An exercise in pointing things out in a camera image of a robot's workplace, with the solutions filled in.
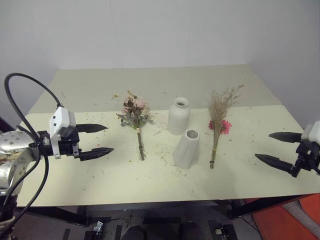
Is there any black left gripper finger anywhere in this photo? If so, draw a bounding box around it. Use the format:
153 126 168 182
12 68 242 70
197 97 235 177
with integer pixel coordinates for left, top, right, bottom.
74 123 109 134
79 147 115 162

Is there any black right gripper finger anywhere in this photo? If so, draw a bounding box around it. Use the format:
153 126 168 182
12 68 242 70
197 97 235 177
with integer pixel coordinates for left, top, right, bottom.
268 132 304 144
254 153 296 176

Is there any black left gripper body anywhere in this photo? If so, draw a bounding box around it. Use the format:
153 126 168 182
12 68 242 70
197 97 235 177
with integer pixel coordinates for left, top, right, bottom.
58 131 83 161

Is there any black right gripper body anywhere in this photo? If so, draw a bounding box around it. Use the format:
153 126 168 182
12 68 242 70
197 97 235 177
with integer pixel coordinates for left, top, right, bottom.
290 141 320 179

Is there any white rounded bottle vase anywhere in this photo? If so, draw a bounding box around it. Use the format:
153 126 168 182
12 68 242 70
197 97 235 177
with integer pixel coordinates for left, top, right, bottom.
166 96 191 136

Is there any white faceted tapered vase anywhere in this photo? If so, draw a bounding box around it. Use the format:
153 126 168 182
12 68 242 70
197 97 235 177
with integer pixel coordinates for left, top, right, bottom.
172 129 202 170

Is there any pink dried flower bouquet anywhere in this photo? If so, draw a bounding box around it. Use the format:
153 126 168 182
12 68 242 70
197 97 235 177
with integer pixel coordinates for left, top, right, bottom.
115 89 155 162

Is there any orange floor mat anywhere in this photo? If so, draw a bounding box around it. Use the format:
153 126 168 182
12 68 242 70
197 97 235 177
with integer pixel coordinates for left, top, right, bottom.
244 192 320 240

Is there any dried grass bouquet red flower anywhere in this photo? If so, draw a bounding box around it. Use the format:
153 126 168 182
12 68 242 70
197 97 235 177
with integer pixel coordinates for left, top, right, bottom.
207 83 246 170

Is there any dark rounded shape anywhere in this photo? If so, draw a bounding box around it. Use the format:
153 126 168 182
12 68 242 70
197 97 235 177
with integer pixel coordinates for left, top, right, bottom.
121 223 149 240

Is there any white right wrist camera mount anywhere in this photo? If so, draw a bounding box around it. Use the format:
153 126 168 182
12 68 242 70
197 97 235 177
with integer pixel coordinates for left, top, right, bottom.
300 123 320 146

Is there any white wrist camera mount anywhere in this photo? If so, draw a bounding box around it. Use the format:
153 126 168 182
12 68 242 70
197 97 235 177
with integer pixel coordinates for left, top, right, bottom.
300 123 320 146
48 106 77 160

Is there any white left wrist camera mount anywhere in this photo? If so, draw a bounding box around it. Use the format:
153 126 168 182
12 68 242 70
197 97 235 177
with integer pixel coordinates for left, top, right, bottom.
48 106 77 160

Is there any black metal table frame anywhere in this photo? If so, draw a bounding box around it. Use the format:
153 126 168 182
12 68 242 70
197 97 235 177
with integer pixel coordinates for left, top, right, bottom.
14 194 310 227

